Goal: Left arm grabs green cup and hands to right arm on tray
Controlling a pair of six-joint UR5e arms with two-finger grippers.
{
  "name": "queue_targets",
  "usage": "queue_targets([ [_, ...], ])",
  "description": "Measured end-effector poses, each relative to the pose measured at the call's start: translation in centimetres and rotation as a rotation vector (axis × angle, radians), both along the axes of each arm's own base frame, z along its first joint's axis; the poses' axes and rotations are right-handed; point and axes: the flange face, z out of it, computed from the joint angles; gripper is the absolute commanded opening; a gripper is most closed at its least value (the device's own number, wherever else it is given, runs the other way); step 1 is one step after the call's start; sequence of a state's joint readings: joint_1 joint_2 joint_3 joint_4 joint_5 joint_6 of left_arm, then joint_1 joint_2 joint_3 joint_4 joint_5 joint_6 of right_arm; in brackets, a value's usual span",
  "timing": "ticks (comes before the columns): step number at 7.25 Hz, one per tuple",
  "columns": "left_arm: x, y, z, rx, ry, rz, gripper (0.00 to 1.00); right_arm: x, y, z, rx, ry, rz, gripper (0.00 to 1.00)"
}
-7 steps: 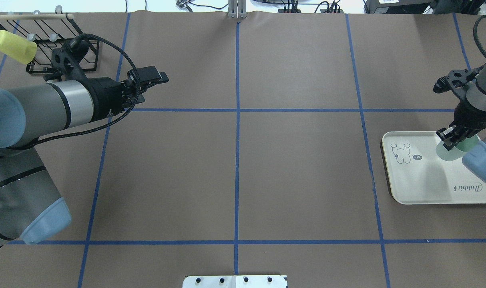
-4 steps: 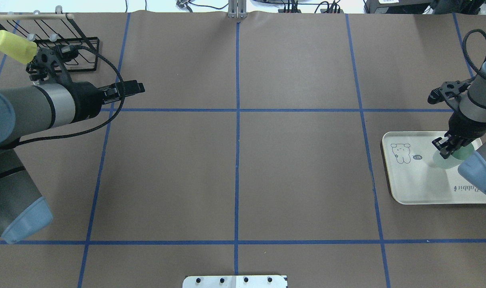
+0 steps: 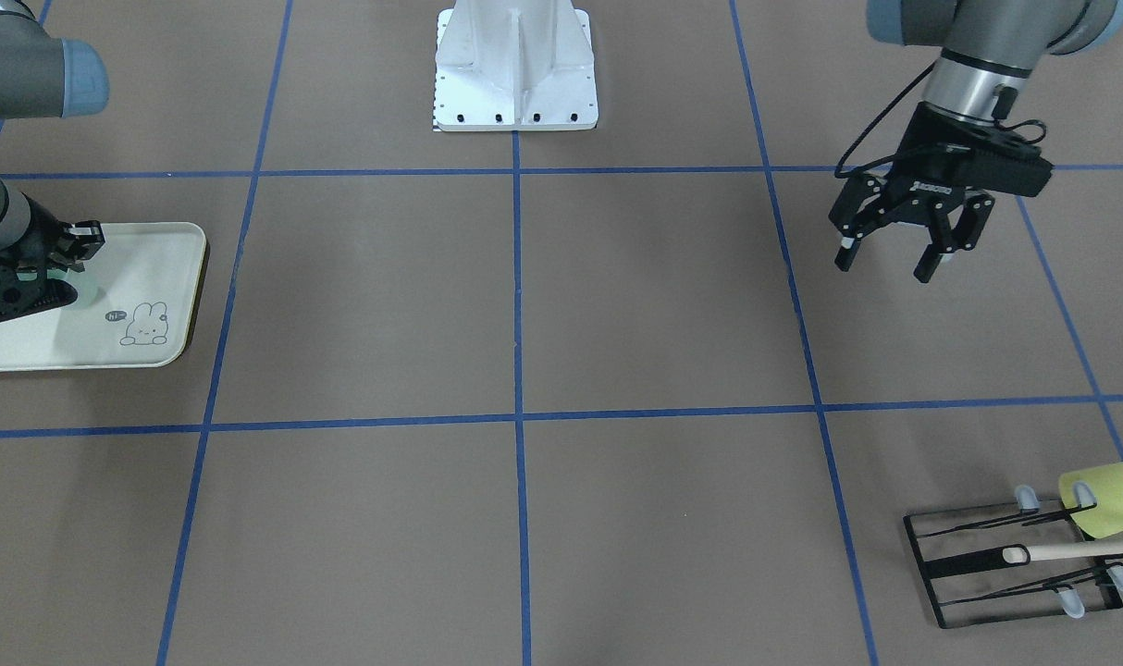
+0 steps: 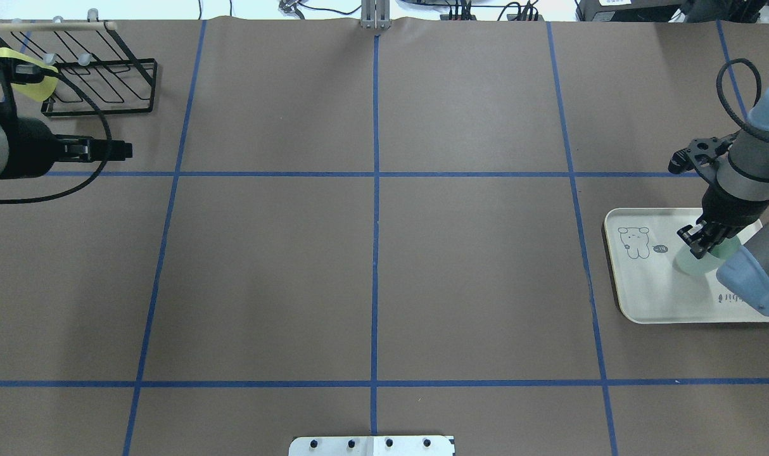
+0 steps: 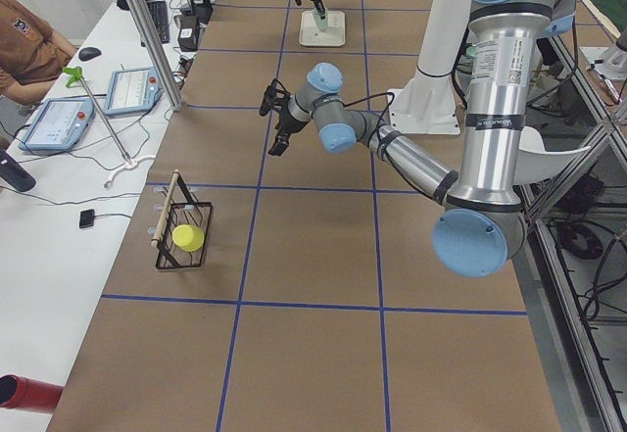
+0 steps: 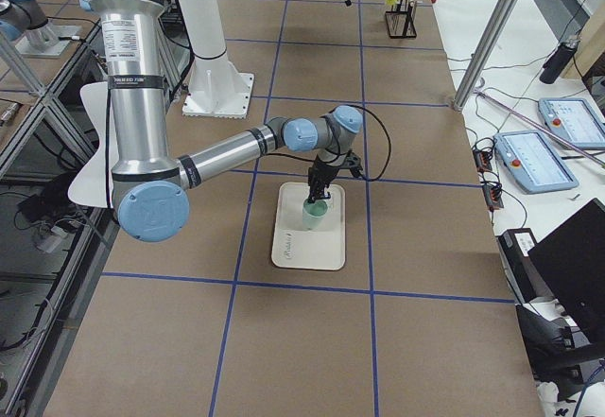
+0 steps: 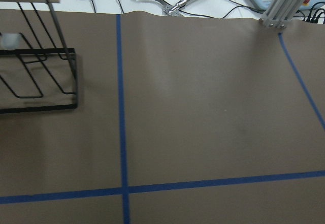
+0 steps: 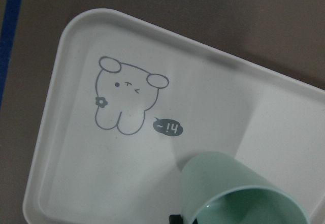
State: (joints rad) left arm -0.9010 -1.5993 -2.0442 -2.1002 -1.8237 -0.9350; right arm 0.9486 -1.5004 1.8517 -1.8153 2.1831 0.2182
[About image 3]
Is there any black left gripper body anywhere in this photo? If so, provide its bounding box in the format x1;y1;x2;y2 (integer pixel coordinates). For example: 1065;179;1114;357
882;103;1053;212

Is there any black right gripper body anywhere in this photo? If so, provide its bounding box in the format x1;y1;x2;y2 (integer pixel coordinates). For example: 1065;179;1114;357
0;190;77;270

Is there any pale green cup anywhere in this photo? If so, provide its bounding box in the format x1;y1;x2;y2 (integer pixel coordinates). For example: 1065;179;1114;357
43;266;101;309

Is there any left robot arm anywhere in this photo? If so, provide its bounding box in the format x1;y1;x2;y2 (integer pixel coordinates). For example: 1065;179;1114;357
829;1;1123;283

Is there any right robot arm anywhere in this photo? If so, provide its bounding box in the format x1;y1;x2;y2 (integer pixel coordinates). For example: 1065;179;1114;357
0;1;110;322

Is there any cream rabbit tray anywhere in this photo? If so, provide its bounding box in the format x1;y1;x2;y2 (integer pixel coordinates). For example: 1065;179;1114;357
0;222;209;372

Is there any yellow cup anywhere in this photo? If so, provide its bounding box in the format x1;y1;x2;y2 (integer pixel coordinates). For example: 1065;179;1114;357
1059;460;1123;539

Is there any black wire cup rack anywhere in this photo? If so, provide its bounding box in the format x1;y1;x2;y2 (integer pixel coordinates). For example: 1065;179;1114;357
901;481;1123;631

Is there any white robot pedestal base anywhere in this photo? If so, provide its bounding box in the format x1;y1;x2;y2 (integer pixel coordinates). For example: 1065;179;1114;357
432;1;599;133

